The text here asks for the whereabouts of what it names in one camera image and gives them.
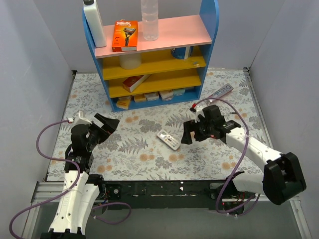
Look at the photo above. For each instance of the red and white sponge pack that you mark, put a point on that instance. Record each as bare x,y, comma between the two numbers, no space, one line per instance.
166,95

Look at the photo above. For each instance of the yellow wrapped sponge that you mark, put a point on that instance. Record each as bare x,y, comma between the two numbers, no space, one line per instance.
140,98

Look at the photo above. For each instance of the silver toothpaste box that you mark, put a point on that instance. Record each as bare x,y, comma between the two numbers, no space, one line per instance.
219,94

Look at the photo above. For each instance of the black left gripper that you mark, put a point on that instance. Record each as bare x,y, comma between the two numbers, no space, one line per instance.
100,130

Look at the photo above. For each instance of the red tea box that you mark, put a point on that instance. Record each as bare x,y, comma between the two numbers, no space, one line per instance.
131,83

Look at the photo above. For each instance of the white plastic bottle black cap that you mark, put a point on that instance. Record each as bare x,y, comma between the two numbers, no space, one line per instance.
94,21

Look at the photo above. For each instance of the white air conditioner remote control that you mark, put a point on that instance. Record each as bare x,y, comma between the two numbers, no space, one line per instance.
168,140

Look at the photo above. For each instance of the blue and yellow shelf unit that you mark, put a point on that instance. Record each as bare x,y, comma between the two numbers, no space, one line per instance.
167,72

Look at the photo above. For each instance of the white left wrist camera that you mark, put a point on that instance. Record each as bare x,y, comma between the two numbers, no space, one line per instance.
79,118

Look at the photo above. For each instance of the white wrapped sponge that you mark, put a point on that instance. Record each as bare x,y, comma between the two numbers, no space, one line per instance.
153,96

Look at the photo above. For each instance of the clear plastic water bottle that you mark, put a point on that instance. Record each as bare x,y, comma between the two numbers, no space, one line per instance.
150,19

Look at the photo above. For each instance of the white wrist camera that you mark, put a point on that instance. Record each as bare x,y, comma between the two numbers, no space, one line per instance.
79,118
198,111

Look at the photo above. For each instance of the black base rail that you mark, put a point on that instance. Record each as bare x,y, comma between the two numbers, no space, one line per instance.
161,194

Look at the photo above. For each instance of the floral patterned table mat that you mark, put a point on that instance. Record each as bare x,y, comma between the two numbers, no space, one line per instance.
134,152

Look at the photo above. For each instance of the orange Gillette razor box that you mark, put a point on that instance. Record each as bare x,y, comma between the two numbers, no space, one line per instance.
125,36

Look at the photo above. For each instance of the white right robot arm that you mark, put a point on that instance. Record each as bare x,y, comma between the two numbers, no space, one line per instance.
282,177

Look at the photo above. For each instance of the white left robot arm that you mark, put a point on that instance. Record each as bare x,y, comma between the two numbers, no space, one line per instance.
80,188

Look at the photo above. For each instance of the green teal sponge pack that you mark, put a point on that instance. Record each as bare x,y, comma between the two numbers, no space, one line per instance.
178,92

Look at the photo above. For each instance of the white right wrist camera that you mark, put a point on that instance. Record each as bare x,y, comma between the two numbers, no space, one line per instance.
198,111

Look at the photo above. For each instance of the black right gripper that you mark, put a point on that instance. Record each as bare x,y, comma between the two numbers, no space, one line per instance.
197,132

